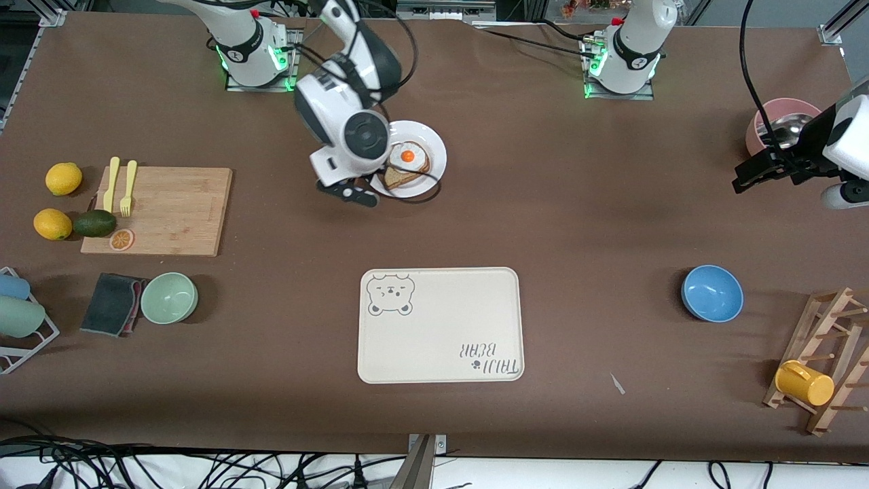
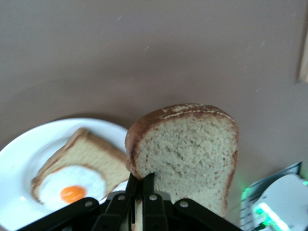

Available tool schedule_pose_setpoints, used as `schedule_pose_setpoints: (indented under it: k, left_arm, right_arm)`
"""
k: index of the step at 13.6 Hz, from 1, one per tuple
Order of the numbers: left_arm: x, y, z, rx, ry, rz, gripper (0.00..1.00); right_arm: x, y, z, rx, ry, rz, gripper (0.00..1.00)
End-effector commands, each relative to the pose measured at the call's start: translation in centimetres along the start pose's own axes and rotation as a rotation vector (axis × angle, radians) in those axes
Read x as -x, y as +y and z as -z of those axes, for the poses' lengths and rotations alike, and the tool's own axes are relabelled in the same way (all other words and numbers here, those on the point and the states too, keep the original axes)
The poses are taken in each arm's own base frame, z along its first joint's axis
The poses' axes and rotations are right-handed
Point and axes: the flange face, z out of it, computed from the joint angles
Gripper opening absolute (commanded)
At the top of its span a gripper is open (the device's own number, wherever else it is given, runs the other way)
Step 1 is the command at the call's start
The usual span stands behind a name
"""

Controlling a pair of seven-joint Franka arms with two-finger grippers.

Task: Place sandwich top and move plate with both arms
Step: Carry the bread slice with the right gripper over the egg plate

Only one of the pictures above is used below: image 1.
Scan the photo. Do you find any brown bread slice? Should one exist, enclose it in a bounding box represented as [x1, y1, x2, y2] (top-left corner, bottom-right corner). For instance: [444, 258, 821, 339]
[384, 143, 432, 190]

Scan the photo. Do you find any fried egg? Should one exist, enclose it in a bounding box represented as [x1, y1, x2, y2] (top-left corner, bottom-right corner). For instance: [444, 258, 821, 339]
[390, 141, 428, 172]

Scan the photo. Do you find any white round plate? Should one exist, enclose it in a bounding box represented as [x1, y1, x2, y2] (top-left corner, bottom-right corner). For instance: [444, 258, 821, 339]
[370, 120, 448, 199]

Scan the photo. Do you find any pink bowl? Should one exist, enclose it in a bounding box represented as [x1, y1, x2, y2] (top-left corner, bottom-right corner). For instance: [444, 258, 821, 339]
[745, 97, 826, 159]

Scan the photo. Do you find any metal ladle spoon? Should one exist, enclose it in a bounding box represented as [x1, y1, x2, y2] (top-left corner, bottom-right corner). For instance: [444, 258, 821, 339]
[758, 113, 815, 150]

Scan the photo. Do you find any blue bowl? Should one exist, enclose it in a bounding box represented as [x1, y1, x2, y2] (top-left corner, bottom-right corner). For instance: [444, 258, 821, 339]
[680, 264, 745, 323]

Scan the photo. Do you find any wooden cutting board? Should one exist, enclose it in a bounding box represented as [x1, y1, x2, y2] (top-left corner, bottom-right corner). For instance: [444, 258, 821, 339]
[80, 167, 233, 257]

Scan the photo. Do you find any wooden cup rack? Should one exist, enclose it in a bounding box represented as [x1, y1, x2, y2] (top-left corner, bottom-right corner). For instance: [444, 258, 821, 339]
[762, 286, 869, 437]

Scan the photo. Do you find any cream bear print tray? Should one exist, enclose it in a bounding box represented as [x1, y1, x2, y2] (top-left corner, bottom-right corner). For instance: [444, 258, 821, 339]
[357, 266, 525, 385]

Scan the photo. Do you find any grey metal equipment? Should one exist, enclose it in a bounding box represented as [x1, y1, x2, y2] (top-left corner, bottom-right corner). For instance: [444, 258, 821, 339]
[395, 0, 498, 21]

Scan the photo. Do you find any pale green bowl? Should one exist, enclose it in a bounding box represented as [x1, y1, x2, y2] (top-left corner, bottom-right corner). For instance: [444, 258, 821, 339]
[140, 272, 200, 325]

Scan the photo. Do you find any yellow cup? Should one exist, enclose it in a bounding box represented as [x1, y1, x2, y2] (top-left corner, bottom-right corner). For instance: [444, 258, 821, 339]
[775, 359, 836, 408]

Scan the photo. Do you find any yellow plastic fork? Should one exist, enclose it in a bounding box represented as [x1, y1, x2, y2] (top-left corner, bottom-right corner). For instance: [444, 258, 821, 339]
[119, 160, 138, 218]

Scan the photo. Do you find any yellow plastic knife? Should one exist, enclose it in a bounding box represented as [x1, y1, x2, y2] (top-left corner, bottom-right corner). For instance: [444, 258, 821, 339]
[103, 157, 120, 213]

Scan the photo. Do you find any dark green avocado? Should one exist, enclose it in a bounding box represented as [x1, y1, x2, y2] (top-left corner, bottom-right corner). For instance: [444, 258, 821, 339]
[72, 209, 117, 238]

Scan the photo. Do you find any grey folded cloth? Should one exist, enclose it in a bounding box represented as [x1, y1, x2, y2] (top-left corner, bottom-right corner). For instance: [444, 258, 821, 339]
[79, 272, 147, 338]

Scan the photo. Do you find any grey metal bar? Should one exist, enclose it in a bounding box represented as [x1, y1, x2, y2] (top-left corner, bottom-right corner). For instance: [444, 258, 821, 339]
[389, 433, 449, 489]

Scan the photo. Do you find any yellow lemon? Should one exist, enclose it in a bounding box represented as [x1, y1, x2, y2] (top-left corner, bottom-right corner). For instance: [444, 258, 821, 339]
[45, 162, 84, 197]
[33, 208, 73, 242]

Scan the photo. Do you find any light blue cup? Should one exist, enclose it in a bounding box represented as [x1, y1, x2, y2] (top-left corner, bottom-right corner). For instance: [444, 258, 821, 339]
[0, 273, 32, 301]

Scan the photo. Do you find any teal green cup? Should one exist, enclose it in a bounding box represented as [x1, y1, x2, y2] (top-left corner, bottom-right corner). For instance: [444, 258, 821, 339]
[0, 296, 47, 339]

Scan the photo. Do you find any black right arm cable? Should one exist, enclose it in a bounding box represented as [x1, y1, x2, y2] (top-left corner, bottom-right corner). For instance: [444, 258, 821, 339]
[292, 0, 443, 204]

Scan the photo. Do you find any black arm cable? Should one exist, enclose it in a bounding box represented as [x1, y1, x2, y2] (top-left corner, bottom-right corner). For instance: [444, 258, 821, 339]
[292, 0, 443, 204]
[739, 0, 792, 164]

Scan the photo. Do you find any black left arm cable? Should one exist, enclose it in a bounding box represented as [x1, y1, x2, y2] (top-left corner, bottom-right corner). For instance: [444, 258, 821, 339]
[739, 0, 792, 164]

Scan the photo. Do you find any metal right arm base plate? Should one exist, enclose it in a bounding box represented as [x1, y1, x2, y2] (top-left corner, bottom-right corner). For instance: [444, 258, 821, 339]
[225, 29, 301, 93]

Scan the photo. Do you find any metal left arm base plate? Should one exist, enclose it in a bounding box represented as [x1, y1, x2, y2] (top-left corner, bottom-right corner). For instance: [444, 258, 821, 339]
[580, 34, 656, 101]

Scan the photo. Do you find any black table cable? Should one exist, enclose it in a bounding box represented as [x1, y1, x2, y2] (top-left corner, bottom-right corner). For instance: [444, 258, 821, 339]
[472, 24, 598, 60]

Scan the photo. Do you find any white wire rack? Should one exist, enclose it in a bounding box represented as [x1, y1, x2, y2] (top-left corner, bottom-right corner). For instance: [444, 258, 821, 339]
[0, 266, 60, 376]

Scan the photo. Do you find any black cable tangle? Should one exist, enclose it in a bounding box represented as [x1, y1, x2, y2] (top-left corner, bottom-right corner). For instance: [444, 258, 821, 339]
[0, 435, 408, 489]

